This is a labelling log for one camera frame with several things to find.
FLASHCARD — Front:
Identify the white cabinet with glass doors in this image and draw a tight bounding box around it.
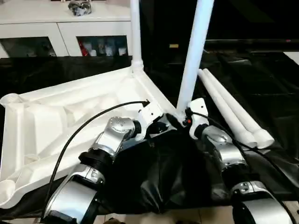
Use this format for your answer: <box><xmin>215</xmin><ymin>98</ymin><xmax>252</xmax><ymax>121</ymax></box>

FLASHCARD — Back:
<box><xmin>0</xmin><ymin>0</ymin><xmax>133</xmax><ymax>58</ymax></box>

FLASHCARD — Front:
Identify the white plastic table top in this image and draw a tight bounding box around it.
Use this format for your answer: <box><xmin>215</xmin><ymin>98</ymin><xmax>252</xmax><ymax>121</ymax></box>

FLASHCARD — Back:
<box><xmin>0</xmin><ymin>65</ymin><xmax>181</xmax><ymax>209</ymax></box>

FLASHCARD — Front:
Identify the long black bar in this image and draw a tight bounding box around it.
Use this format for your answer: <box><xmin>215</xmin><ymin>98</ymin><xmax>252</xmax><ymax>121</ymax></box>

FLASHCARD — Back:
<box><xmin>206</xmin><ymin>39</ymin><xmax>299</xmax><ymax>52</ymax></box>

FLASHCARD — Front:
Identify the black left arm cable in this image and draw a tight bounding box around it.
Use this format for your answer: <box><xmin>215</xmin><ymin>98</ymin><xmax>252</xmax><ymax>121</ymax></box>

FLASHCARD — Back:
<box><xmin>41</xmin><ymin>100</ymin><xmax>151</xmax><ymax>220</ymax></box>

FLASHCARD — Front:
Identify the grey metal clutter object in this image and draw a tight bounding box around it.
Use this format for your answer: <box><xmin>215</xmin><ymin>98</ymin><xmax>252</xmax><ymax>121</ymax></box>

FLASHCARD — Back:
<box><xmin>68</xmin><ymin>1</ymin><xmax>93</xmax><ymax>16</ymax></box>

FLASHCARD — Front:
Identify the glossy black mat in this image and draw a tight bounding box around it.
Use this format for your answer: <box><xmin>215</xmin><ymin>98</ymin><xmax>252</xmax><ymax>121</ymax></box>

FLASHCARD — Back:
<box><xmin>0</xmin><ymin>50</ymin><xmax>299</xmax><ymax>220</ymax></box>

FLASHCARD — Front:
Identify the white plastic table leg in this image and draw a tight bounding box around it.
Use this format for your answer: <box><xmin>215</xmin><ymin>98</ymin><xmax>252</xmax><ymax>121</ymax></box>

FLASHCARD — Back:
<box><xmin>197</xmin><ymin>70</ymin><xmax>258</xmax><ymax>149</ymax></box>
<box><xmin>175</xmin><ymin>0</ymin><xmax>216</xmax><ymax>120</ymax></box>
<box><xmin>202</xmin><ymin>69</ymin><xmax>275</xmax><ymax>148</ymax></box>
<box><xmin>129</xmin><ymin>0</ymin><xmax>145</xmax><ymax>76</ymax></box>

